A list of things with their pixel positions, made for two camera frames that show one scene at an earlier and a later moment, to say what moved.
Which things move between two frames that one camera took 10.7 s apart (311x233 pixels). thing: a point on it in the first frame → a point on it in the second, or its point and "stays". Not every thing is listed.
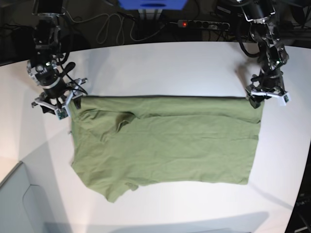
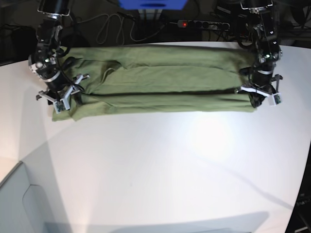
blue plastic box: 152,5 stays
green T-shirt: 121,141 → 156,79
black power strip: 192,24 stays
